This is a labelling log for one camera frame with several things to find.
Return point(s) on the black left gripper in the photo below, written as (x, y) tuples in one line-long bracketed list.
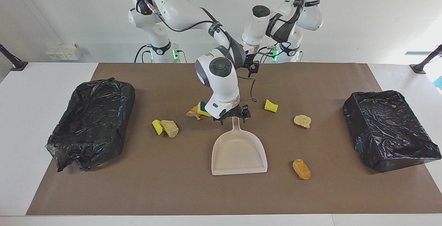
[(253, 65)]

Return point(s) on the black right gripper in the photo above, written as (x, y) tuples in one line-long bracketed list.
[(231, 112)]

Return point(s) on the wide green yellow sponge piece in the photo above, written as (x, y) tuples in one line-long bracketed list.
[(203, 110)]

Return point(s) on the beige plastic dustpan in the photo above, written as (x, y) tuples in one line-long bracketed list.
[(238, 153)]

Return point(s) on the plain yellow sponge piece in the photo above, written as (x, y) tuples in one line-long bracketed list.
[(271, 106)]

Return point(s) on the orange scrap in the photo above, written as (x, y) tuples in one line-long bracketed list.
[(193, 112)]

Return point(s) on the pale beige scrap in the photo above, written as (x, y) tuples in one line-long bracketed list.
[(170, 128)]

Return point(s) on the pale sponge scrap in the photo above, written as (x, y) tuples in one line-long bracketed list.
[(302, 121)]

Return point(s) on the small yellow green sponge piece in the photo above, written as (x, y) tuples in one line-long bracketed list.
[(157, 127)]

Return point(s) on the brown oval sponge scrap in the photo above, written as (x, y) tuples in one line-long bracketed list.
[(301, 169)]

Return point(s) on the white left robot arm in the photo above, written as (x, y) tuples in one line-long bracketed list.
[(255, 29)]

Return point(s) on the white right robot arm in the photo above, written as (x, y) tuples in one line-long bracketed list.
[(221, 84)]

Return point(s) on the empty black bag-lined bin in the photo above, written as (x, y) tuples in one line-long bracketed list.
[(386, 126)]

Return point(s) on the black bag-lined bin with flap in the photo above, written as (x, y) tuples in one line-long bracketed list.
[(86, 139)]

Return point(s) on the brown table mat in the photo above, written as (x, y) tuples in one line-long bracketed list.
[(172, 191)]

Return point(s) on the blue object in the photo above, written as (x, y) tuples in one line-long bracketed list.
[(439, 82)]

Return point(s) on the black camera stand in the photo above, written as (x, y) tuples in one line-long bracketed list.
[(17, 64), (419, 68)]

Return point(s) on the white wall boxes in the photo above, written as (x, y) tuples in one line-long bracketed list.
[(64, 51)]

